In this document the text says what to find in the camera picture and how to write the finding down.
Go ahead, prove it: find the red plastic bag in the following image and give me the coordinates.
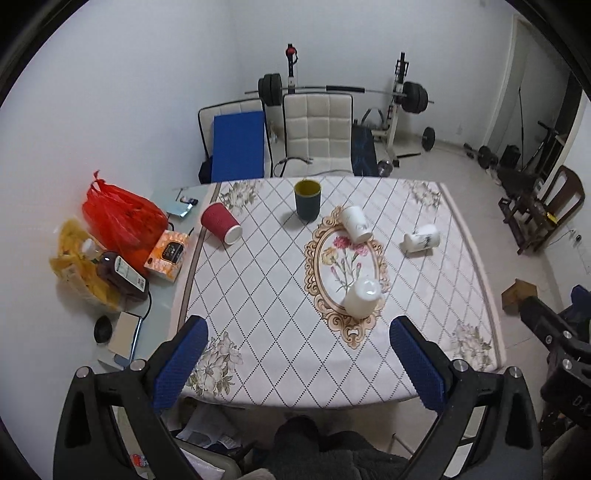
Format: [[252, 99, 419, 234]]
[[82, 170, 168, 274]]

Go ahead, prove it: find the white barbell rack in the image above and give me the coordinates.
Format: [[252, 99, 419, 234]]
[[372, 52, 429, 176]]

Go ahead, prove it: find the white padded chair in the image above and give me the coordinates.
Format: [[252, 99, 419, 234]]
[[271, 92, 353, 178]]

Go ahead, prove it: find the dark wooden chair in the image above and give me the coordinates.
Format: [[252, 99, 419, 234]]
[[498, 165, 586, 255]]

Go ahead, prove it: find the red ribbed paper cup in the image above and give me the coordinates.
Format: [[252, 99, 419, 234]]
[[200, 202, 242, 245]]

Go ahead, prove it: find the plain white cup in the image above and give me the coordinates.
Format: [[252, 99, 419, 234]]
[[342, 277, 382, 319]]

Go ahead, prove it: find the black computer mouse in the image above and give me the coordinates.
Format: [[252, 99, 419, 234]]
[[93, 315, 113, 344]]

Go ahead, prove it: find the patterned floral tablecloth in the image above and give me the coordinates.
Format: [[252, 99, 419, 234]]
[[183, 177, 506, 408]]

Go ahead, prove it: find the white floral mug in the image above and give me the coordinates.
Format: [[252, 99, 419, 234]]
[[339, 205, 373, 244], [400, 224, 441, 254]]

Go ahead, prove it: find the barbell with weight plates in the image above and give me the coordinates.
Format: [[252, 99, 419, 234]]
[[245, 73, 433, 114]]

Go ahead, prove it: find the small cardboard box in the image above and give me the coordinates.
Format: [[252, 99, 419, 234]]
[[501, 279, 538, 315]]

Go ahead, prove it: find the orange tissue box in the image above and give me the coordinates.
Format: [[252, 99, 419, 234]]
[[144, 230, 189, 283]]

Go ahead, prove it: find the white floral mug right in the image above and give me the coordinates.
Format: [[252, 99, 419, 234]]
[[400, 224, 441, 254]]

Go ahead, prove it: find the dark green yellow-lined cup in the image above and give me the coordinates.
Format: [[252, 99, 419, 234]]
[[294, 179, 322, 223]]

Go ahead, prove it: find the white power bank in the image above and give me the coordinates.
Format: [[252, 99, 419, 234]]
[[107, 312, 140, 359]]

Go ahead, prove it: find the yellow snack bag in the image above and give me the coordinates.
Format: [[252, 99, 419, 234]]
[[49, 218, 123, 312]]

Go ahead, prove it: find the teal notebook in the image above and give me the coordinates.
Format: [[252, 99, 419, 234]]
[[165, 195, 199, 219]]

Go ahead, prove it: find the white floral mug centre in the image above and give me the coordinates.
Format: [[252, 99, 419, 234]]
[[339, 205, 373, 244]]

